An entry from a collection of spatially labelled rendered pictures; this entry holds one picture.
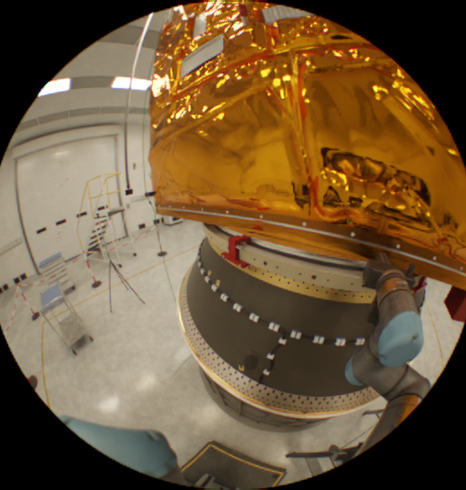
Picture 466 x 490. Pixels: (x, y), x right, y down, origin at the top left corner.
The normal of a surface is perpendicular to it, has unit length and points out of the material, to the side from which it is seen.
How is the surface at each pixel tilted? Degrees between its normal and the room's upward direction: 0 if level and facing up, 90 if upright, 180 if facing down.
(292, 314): 62
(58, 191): 90
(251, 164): 83
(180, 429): 0
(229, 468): 0
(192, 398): 0
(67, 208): 90
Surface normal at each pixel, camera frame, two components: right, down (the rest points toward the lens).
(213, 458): -0.04, -0.92
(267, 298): -0.59, -0.14
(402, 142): -0.68, 0.28
